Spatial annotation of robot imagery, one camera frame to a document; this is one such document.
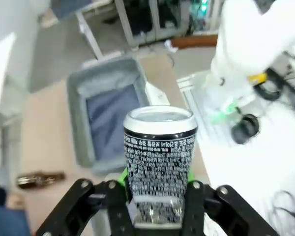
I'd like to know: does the yellow label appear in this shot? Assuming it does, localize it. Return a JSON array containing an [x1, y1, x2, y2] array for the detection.
[[248, 72, 267, 86]]

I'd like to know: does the white sleeve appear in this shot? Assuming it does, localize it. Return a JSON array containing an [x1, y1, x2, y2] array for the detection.
[[0, 31, 17, 115]]

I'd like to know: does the black round plug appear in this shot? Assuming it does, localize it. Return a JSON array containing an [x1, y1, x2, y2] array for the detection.
[[231, 114, 260, 145]]

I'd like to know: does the grey basket with plastic liner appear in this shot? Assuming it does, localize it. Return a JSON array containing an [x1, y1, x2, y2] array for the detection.
[[66, 56, 153, 176]]

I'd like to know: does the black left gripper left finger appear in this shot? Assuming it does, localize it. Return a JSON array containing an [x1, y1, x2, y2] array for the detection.
[[35, 169, 136, 236]]

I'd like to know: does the brown wooden board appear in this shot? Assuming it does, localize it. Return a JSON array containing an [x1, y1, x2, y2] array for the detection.
[[171, 34, 218, 49]]

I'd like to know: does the crumpled white paper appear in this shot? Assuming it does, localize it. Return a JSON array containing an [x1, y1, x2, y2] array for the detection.
[[164, 40, 178, 53]]

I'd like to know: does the aluminium frame profile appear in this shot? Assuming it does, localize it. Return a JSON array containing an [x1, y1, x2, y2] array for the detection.
[[176, 75, 213, 138]]

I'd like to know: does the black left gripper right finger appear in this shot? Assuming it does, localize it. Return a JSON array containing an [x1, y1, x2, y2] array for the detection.
[[185, 171, 279, 236]]

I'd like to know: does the dark blue clothing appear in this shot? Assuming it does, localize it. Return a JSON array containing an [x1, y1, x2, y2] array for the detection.
[[0, 185, 31, 236]]

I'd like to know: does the black can with white print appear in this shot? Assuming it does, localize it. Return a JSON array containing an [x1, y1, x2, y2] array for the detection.
[[122, 105, 199, 228]]

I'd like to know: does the black cable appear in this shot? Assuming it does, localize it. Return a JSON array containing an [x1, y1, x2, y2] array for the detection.
[[253, 43, 295, 109]]

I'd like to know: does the white metal table leg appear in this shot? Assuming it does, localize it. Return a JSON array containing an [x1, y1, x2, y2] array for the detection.
[[75, 11, 122, 68]]

